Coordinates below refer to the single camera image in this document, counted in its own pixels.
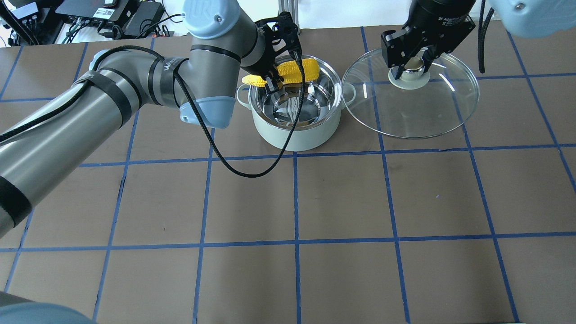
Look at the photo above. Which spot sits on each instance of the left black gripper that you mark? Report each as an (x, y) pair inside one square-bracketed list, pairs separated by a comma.
[(266, 61)]

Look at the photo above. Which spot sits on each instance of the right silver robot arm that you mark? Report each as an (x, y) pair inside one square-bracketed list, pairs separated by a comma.
[(524, 18)]

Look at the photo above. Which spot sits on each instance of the pale green cooking pot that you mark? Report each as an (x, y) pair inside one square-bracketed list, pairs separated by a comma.
[(299, 117)]

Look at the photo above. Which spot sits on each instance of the yellow corn cob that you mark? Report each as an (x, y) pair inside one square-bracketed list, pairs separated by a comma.
[(289, 72)]

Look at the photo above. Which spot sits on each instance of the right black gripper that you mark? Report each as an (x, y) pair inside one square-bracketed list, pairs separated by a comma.
[(440, 14)]

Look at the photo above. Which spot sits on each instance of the glass pot lid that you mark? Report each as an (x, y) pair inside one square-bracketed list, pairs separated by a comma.
[(420, 104)]

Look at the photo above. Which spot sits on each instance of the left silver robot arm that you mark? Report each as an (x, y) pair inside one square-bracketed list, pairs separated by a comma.
[(40, 151)]

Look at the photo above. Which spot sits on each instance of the black power brick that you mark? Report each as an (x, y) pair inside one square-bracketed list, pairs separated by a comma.
[(147, 14)]

